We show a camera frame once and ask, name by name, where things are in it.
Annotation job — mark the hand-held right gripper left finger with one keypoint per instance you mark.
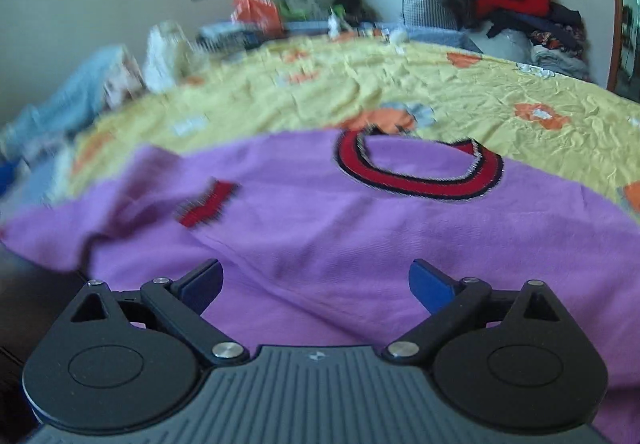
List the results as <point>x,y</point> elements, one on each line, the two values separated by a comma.
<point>206,281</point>

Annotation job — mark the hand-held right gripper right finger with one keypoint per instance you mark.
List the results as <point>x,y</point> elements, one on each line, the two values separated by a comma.
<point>429,283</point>

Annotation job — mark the purple shirt with red collar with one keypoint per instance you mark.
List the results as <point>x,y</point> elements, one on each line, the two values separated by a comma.
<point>310,224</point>

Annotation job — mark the pile of folded grey clothes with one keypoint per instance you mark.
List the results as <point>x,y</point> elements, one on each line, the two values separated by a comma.
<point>560,57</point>

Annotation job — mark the yellow carrot print bed sheet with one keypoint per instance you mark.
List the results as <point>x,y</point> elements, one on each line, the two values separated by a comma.
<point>350,84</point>

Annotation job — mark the white plastic bag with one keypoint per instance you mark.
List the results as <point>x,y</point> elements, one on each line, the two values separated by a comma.
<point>167,57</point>

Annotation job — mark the light blue cloth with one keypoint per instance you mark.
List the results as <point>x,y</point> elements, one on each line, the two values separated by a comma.
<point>65,94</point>

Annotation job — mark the orange plastic bag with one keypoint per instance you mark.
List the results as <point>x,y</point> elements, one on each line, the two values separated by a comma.
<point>255,12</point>

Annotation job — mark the black bag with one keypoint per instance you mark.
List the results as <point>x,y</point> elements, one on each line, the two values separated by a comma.
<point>352,4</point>

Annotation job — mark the red cloth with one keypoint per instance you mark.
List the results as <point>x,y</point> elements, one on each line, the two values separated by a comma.
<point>515,3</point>

